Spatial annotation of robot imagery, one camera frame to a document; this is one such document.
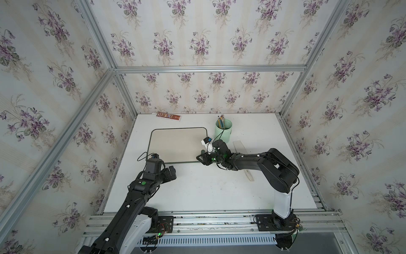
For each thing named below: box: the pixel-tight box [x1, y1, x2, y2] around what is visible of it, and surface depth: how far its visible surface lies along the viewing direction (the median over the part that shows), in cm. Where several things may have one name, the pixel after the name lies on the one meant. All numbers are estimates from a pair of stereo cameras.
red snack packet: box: [155, 111, 182, 122], surface depth 121 cm
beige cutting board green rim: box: [146, 127, 208, 164], surface depth 110 cm
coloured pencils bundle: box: [216, 114, 226, 130], surface depth 97 cm
